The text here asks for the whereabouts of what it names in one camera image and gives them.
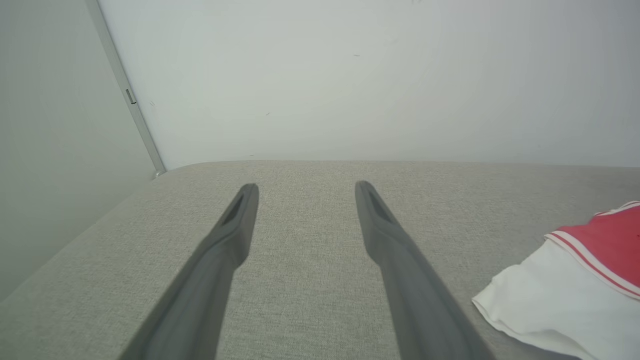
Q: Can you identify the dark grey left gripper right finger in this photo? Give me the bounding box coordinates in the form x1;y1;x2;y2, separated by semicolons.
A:
354;180;497;360

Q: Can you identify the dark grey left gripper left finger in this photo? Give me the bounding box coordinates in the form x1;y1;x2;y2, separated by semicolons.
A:
119;183;261;360

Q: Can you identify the red and white cloth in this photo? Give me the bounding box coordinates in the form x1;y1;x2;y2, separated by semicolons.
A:
472;201;640;360

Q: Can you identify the grey metal pole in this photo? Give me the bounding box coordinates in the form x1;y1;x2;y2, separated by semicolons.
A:
84;0;167;177

